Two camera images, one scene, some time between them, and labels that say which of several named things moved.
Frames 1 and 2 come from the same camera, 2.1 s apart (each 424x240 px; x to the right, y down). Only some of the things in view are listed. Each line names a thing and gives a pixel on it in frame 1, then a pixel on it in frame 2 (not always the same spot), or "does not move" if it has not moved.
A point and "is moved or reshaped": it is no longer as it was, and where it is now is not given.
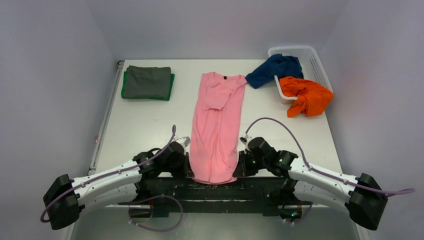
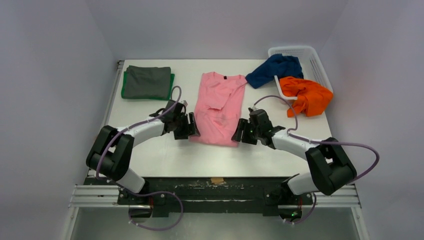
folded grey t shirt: (147, 82) does not move
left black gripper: (181, 173) to (189, 128)
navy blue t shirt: (278, 65) does not move
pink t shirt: (215, 130) is moved or reshaped
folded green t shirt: (124, 96) does not move
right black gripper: (241, 164) to (250, 131)
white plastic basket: (311, 66) does not move
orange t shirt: (312, 97) does not move
